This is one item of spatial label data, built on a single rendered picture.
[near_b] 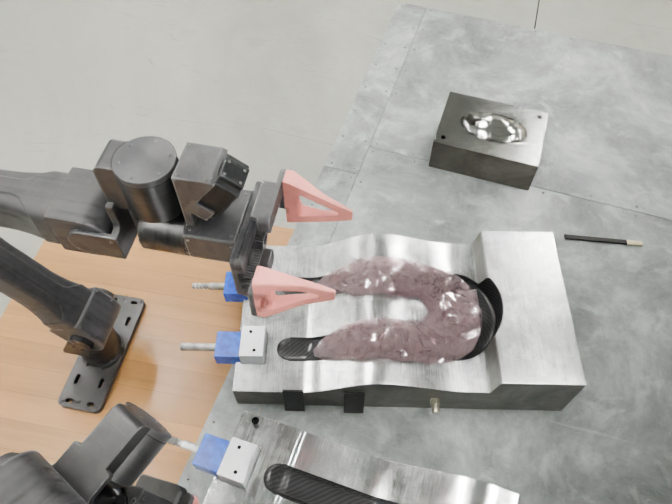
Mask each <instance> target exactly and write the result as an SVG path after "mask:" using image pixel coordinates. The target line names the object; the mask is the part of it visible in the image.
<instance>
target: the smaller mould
mask: <svg viewBox="0 0 672 504"><path fill-rule="evenodd" d="M548 115H549V113H546V112H542V111H537V110H533V109H528V108H524V107H519V106H515V105H510V104H506V103H501V102H496V101H492V100H487V99H483V98H478V97H474V96H469V95H465V94H460V93H456V92H451V91H450V93H449V96H448V99H447V102H446V105H445V108H444V111H443V114H442V117H441V120H440V123H439V126H438V129H437V132H436V135H435V138H434V141H433V145H432V150H431V155H430V160H429V165H428V166H430V167H434V168H438V169H442V170H446V171H450V172H454V173H458V174H462V175H466V176H470V177H474V178H479V179H483V180H487V181H491V182H495V183H499V184H503V185H507V186H511V187H515V188H519V189H523V190H527V191H528V190H529V188H530V186H531V183H532V181H533V179H534V176H535V174H536V172H537V169H538V167H539V162H540V157H541V152H542V146H543V141H544V136H545V131H546V126H547V120H548Z"/></svg>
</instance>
